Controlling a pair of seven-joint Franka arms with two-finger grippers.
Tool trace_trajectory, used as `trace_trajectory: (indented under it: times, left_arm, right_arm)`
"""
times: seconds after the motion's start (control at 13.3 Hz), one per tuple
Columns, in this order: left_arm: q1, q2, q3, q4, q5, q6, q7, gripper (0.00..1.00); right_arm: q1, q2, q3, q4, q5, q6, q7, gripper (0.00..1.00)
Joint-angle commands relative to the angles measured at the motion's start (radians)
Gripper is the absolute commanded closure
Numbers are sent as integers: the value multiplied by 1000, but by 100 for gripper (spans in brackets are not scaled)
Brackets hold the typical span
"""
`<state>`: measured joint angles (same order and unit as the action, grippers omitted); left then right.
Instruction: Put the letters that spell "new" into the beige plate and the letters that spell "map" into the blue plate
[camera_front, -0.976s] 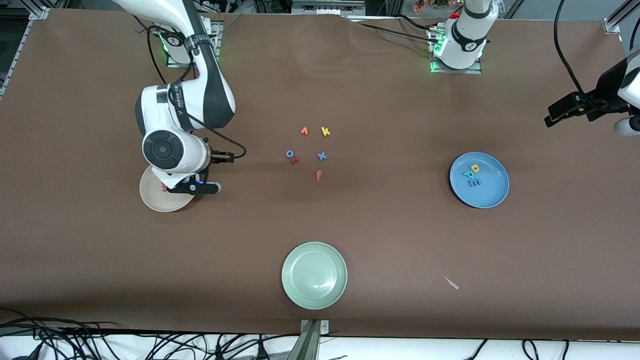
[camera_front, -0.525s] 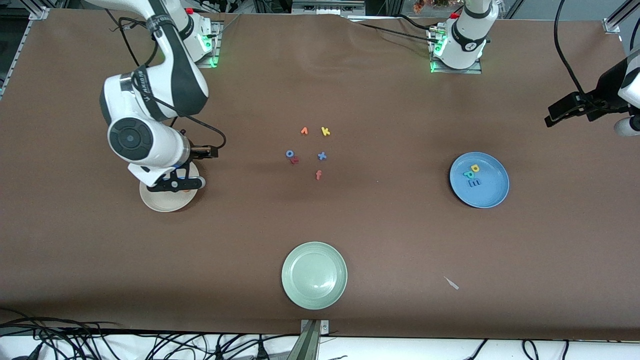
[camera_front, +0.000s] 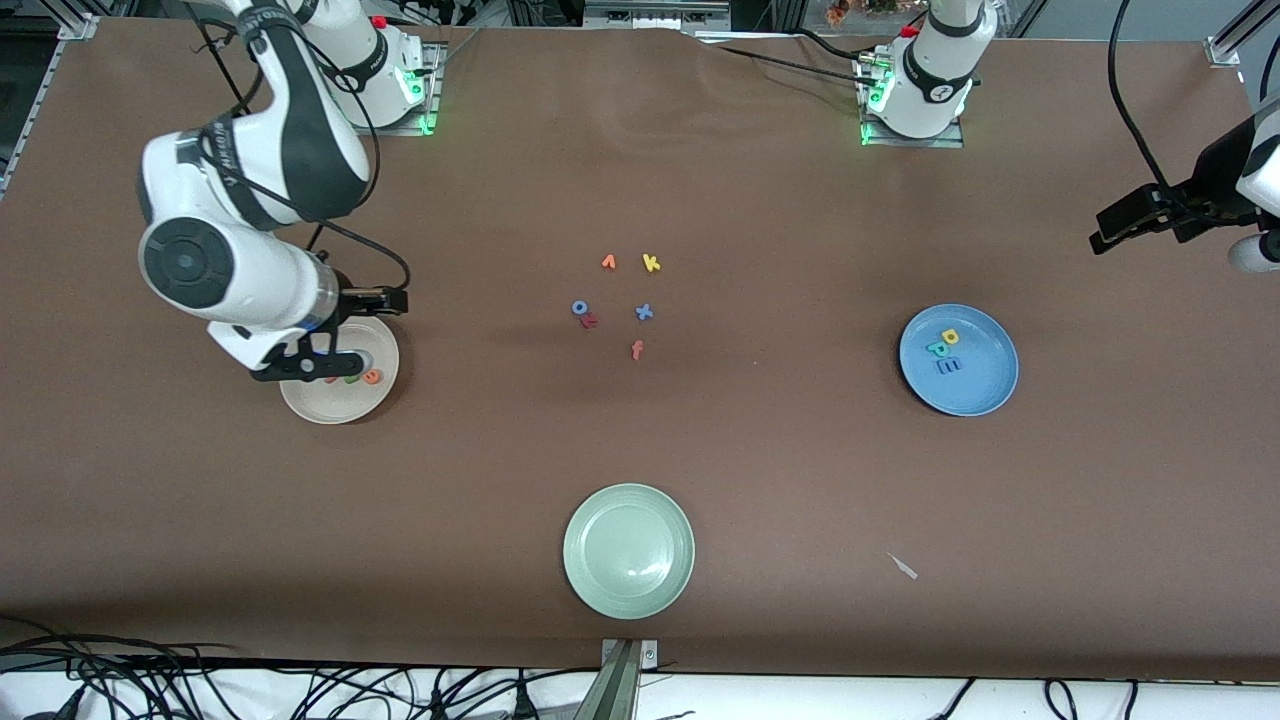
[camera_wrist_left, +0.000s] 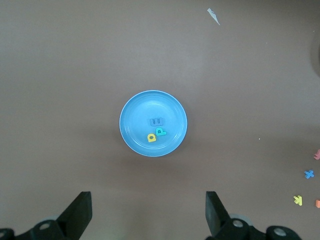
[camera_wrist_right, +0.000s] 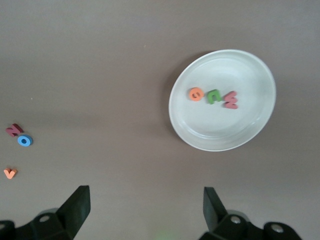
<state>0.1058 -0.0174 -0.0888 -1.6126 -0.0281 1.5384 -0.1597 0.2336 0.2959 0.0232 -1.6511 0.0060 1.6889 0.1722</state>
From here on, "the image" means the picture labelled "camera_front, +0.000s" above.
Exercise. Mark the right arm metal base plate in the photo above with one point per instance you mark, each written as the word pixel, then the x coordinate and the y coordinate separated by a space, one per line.
pixel 438 55

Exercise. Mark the aluminium frame rail with bracket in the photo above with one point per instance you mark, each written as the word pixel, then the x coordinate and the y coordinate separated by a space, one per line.
pixel 80 25

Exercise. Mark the blue foam letter E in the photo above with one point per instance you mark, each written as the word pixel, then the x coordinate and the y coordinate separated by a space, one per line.
pixel 947 366

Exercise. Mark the orange brown background object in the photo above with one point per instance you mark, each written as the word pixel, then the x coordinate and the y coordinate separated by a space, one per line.
pixel 838 12

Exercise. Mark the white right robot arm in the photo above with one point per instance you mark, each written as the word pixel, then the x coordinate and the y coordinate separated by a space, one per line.
pixel 250 280

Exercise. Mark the small white paper scrap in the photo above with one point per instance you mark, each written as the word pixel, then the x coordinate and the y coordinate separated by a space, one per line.
pixel 905 568

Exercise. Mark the aluminium frame profile with bracket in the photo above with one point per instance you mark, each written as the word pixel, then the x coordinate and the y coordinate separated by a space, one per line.
pixel 1225 50

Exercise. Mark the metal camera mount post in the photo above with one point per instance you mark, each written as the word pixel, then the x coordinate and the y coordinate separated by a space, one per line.
pixel 622 685

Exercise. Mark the brown paper table cover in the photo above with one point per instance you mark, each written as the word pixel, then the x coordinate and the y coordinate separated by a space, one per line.
pixel 700 180

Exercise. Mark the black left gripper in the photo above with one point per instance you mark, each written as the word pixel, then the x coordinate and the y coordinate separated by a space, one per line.
pixel 1206 196

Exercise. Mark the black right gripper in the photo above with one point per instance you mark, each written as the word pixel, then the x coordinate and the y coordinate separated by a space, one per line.
pixel 358 300

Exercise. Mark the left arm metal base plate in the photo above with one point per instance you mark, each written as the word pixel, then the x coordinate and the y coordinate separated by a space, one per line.
pixel 915 142

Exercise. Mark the blue round plate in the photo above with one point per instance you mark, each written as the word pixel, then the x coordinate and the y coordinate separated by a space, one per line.
pixel 985 385

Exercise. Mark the beige round plate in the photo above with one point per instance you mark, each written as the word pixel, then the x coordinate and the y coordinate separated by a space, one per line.
pixel 340 405

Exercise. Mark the aluminium frame bar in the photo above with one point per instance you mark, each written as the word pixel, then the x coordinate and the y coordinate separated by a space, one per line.
pixel 655 12

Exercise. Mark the pale green round plate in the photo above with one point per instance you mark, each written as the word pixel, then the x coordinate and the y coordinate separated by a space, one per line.
pixel 628 551

